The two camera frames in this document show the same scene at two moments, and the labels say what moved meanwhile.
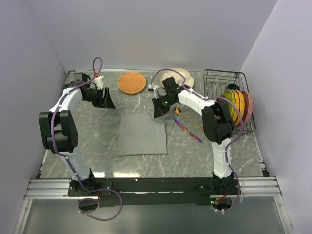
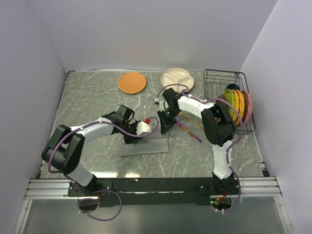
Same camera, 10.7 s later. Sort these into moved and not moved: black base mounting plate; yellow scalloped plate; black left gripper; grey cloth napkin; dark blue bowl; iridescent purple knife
Moved: black left gripper; grey cloth napkin
Not moved: dark blue bowl; iridescent purple knife; black base mounting plate; yellow scalloped plate
